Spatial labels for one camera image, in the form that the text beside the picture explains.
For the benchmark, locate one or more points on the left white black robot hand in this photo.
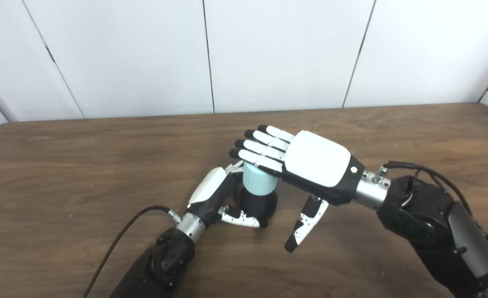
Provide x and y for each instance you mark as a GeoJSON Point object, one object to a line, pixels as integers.
{"type": "Point", "coordinates": [208, 190]}

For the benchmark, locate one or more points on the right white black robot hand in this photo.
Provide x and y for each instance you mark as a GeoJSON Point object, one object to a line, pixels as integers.
{"type": "Point", "coordinates": [318, 161]}

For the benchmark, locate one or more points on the black flared nozzle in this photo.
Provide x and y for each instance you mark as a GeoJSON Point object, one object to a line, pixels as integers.
{"type": "Point", "coordinates": [258, 205]}

